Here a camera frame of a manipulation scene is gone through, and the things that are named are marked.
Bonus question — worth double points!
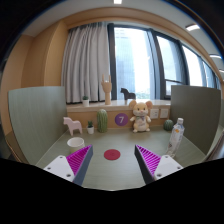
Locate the round green ceramic cactus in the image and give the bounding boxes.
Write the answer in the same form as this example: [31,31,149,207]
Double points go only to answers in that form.
[163,119,174,131]

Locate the purple round number sign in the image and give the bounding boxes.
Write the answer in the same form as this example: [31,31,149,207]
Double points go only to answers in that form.
[115,113,129,126]

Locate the tall green ceramic cactus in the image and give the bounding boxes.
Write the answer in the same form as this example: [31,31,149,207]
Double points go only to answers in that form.
[97,109,108,133]

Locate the grey window curtain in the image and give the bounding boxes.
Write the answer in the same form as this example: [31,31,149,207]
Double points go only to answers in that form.
[61,22,110,103]

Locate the white wall socket left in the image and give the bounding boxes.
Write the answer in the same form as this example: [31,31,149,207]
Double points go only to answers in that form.
[150,109,159,119]

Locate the beige plush mouse toy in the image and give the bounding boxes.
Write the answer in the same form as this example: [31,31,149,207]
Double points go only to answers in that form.
[129,100,153,133]

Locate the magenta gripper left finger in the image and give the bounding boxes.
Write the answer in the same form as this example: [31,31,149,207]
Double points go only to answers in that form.
[44,145,93,186]

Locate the green left partition panel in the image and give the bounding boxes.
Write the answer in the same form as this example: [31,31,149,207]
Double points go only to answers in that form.
[8,86,67,165]

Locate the clear plastic water bottle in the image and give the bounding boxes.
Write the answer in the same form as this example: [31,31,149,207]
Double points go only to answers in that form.
[166,118,185,158]

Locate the wooden hand sculpture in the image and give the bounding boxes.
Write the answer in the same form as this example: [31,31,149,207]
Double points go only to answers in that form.
[101,79,112,105]

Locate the white wall socket right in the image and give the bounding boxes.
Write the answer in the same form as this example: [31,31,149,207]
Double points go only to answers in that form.
[160,109,169,118]

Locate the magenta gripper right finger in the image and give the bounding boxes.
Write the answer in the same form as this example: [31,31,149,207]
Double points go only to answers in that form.
[134,145,182,184]

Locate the green right partition panel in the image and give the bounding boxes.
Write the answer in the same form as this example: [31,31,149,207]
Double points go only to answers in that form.
[170,85,221,154]

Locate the black toy horse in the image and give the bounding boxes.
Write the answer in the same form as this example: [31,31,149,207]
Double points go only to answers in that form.
[120,88,136,100]

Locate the white wall socket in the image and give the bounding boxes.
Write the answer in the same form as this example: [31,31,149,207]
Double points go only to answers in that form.
[160,109,169,118]
[150,109,159,119]

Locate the green partition panel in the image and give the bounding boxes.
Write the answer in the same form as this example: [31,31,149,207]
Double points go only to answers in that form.
[170,85,221,154]
[8,86,67,165]

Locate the small potted plant on table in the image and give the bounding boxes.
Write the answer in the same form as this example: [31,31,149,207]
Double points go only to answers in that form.
[87,121,94,134]

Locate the small potted plant on sill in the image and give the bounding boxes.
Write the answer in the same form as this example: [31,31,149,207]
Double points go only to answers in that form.
[82,96,89,107]

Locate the pink toy horse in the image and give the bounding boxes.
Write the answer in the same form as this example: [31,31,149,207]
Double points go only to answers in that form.
[63,117,82,134]

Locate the white and yellow cup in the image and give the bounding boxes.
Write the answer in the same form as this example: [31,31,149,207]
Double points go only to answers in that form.
[67,137,85,153]

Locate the red round coaster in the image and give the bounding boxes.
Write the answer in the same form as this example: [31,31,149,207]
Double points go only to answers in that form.
[104,149,121,160]

